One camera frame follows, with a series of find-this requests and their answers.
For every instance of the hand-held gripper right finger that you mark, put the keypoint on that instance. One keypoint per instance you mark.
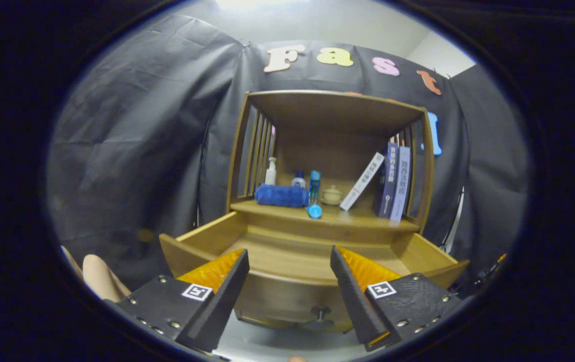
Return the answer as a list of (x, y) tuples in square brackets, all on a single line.
[(355, 306)]

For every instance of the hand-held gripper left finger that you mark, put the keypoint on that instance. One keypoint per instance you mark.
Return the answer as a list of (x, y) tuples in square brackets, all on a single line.
[(217, 311)]

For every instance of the wooden drawer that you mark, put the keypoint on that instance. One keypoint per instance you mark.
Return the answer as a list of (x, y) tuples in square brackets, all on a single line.
[(287, 296)]

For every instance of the blue white tube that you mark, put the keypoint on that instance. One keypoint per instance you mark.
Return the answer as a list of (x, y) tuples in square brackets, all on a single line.
[(314, 212)]

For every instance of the wooden countertop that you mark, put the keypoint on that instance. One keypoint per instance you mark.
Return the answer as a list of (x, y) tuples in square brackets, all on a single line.
[(358, 218)]

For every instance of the wooden cabinet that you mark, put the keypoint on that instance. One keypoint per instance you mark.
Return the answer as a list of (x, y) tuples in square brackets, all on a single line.
[(327, 151)]

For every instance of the beige lidded teacup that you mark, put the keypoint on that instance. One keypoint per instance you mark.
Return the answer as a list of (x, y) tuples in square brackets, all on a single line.
[(331, 197)]

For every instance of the clear blue bottle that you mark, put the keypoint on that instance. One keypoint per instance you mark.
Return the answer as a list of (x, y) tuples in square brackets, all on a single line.
[(314, 188)]

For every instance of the white book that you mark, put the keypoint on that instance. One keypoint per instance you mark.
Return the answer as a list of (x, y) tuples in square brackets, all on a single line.
[(363, 181)]

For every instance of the pale lilac book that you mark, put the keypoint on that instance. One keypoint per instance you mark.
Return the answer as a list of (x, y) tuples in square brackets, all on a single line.
[(401, 186)]

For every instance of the dark blue book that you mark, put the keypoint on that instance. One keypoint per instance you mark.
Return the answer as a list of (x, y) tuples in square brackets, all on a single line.
[(387, 181)]

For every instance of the blue folded towel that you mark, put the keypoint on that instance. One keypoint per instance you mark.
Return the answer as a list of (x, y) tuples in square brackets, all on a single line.
[(280, 196)]

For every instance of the white bottle with blue cap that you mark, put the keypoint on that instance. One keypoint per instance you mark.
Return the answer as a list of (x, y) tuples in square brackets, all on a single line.
[(298, 182)]

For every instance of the white pump bottle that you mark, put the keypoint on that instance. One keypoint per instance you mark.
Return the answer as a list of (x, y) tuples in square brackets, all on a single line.
[(270, 175)]

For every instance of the orange black object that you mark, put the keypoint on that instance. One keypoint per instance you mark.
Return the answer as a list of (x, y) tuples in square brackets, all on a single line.
[(498, 260)]

